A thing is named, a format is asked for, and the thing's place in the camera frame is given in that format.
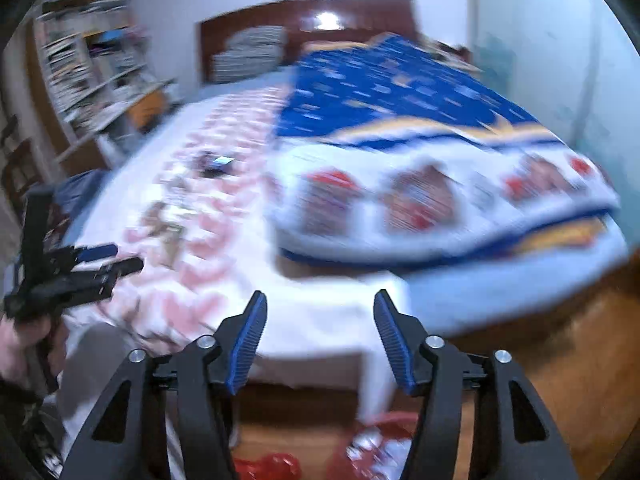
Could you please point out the brown wooden headboard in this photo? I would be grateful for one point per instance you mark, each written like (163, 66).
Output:
(300, 20)

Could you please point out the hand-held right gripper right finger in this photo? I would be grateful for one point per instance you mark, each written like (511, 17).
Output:
(395, 350)

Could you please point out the white pink-patterned bed sheet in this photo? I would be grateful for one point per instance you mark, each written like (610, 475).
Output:
(210, 240)

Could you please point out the crumpled paper wrapper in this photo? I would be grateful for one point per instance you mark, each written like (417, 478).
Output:
(162, 211)

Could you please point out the blue printed fleece blanket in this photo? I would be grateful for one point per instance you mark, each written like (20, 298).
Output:
(425, 160)

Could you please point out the red plastic bag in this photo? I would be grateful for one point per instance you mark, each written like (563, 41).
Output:
(387, 422)

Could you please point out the crushed blue drink can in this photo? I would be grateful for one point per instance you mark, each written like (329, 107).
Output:
(220, 164)

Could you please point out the orange box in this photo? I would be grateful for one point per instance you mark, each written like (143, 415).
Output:
(145, 107)

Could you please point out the person's left hand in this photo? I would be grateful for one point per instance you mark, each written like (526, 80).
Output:
(17, 342)

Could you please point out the white wooden bookshelf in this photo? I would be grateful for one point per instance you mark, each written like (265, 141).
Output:
(95, 70)

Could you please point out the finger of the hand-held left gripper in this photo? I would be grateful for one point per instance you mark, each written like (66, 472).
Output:
(97, 251)
(122, 267)

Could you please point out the rows of books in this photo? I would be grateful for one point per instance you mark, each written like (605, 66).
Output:
(75, 55)

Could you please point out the blue cloth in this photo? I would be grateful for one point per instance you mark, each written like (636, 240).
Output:
(77, 190)

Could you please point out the brown paper scrap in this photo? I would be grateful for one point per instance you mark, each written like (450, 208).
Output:
(172, 249)

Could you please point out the dark wooden chair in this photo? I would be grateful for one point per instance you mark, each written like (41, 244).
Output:
(17, 160)

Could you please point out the grey checked pillow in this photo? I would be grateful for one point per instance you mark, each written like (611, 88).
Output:
(250, 52)

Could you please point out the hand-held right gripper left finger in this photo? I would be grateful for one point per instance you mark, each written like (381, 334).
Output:
(247, 350)

